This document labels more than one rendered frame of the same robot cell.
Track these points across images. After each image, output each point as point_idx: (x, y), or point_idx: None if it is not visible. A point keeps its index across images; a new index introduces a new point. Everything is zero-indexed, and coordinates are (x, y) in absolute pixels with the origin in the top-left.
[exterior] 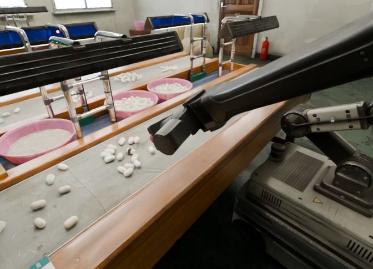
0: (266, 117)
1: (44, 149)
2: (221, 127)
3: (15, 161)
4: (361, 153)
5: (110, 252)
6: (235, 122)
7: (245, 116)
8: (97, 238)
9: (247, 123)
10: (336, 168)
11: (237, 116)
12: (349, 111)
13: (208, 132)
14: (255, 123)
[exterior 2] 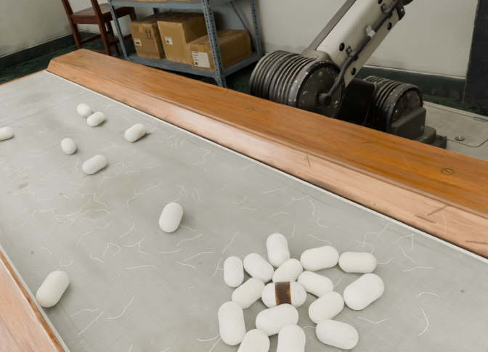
0: (313, 112)
1: None
2: (364, 215)
3: None
4: (366, 80)
5: None
6: (359, 166)
7: (309, 145)
8: None
9: (360, 144)
10: (388, 120)
11: (268, 174)
12: None
13: (417, 255)
14: (362, 131)
